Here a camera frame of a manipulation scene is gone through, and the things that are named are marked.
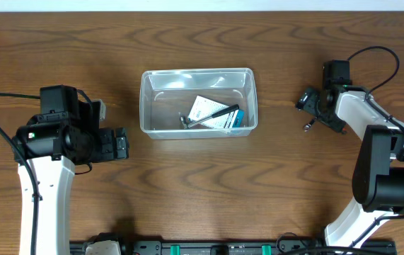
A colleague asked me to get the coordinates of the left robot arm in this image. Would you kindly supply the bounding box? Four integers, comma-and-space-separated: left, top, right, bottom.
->
13, 85, 129, 254

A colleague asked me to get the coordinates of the silver ring spanner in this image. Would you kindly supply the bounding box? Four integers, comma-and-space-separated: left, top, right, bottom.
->
303, 118, 316, 132

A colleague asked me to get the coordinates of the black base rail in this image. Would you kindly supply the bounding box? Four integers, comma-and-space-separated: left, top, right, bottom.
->
69, 232, 397, 255

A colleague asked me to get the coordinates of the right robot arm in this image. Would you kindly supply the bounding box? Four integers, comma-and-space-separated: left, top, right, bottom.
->
296, 60, 404, 249

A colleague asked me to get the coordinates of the black handled claw hammer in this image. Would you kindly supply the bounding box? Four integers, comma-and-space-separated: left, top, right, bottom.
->
180, 104, 239, 129

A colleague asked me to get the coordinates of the clear plastic container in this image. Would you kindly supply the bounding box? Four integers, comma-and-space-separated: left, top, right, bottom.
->
139, 67, 258, 140

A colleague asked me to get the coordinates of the white blue card package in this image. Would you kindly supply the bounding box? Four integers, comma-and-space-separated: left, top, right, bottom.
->
187, 96, 245, 129

